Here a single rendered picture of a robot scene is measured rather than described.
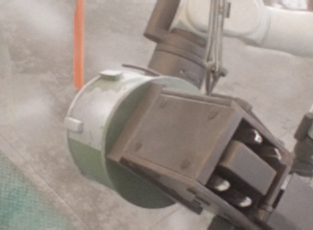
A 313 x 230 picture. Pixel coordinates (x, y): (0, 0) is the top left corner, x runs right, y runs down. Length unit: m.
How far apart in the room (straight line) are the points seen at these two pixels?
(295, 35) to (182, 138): 0.42
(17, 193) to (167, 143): 2.01
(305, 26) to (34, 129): 2.09
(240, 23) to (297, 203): 0.35
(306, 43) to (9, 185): 1.88
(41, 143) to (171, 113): 2.20
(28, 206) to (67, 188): 0.19
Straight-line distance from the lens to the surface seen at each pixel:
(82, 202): 2.34
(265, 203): 0.45
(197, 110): 0.45
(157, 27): 0.76
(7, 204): 2.40
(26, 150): 2.64
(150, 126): 0.48
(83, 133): 0.56
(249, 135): 0.43
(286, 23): 0.81
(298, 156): 1.68
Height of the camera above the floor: 1.76
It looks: 40 degrees down
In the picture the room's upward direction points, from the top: straight up
